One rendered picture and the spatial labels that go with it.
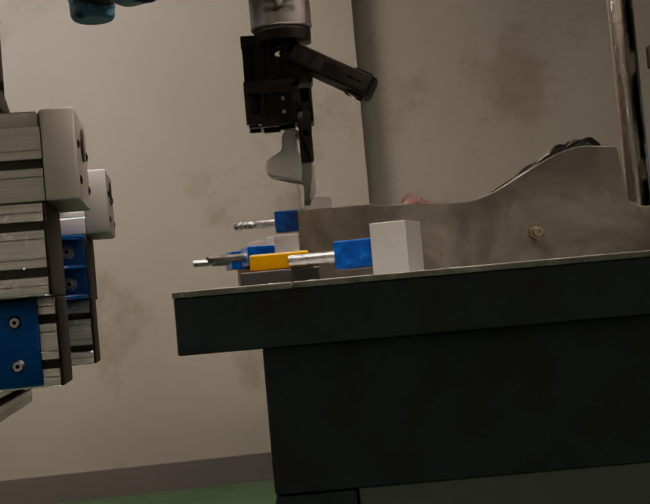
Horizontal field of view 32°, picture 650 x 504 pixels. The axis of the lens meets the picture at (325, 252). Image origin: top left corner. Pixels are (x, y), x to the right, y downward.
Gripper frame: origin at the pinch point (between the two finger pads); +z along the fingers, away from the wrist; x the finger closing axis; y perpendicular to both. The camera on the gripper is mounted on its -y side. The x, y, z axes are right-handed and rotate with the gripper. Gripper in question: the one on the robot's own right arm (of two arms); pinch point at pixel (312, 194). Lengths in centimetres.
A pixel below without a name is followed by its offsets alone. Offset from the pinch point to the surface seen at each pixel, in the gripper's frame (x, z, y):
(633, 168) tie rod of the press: -120, -10, -74
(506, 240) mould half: 8.3, 7.9, -21.6
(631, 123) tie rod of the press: -119, -21, -74
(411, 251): 30.9, 9.0, -8.8
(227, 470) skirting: -362, 85, 47
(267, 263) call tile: 23.8, 8.7, 5.2
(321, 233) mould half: 8.3, 5.3, -0.6
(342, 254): 29.1, 8.6, -2.3
